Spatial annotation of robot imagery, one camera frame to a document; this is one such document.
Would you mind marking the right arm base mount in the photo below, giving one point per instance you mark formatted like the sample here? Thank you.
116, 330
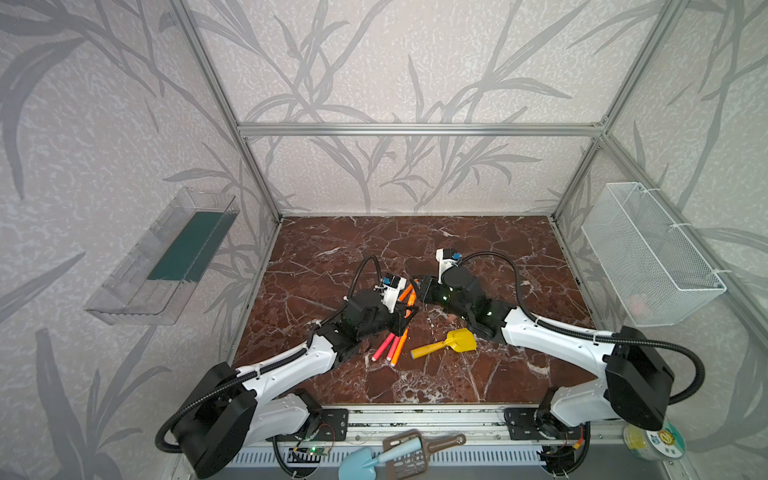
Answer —
528, 423

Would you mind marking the orange marker pen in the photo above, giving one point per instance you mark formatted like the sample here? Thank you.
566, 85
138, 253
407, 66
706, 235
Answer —
405, 293
411, 300
399, 348

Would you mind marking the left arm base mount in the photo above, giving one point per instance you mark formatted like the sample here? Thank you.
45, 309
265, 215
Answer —
325, 425

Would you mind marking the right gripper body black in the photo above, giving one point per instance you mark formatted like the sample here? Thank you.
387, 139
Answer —
429, 289

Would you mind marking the small circuit board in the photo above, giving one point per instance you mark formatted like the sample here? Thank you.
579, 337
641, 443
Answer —
308, 454

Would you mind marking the pink marker pen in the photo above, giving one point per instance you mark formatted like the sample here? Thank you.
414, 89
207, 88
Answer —
383, 347

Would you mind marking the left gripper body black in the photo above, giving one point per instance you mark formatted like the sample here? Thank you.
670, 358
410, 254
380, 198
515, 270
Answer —
395, 313

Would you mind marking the red marker pen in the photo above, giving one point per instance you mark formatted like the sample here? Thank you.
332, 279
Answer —
393, 348

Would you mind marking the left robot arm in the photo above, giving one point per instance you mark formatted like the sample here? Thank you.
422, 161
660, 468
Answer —
231, 407

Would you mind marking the light blue toy shovel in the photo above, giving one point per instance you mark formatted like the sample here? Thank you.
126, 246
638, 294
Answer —
361, 464

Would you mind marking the white wire mesh basket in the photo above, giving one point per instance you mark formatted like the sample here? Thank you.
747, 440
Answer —
658, 274

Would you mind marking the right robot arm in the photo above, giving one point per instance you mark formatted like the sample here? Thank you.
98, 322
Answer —
635, 378

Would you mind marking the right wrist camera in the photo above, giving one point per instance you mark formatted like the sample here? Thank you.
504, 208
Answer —
447, 258

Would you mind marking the brown toy rake sieve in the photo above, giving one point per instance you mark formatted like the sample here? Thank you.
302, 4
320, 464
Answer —
417, 462

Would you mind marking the yellow toy shovel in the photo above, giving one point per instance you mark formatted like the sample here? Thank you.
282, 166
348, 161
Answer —
460, 340

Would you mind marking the clear plastic wall bin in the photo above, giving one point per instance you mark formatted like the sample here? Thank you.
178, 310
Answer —
152, 285

